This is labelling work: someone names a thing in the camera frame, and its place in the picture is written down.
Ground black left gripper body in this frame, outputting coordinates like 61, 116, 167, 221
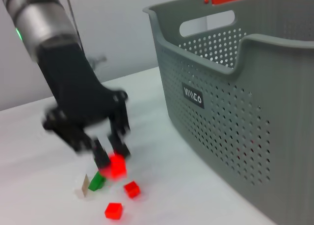
36, 41, 129, 128

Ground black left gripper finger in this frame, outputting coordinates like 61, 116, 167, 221
107, 97, 132, 160
43, 117, 111, 169

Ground wide red toy brick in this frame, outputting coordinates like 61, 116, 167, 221
100, 153, 128, 180

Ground green toy brick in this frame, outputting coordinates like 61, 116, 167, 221
88, 172, 106, 192

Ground grey perforated plastic storage bin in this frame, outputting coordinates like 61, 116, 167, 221
142, 0, 314, 225

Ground small red toy brick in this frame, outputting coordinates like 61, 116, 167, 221
105, 202, 123, 220
124, 181, 141, 199

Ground left gripper cable silver plug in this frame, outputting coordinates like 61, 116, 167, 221
88, 55, 108, 69

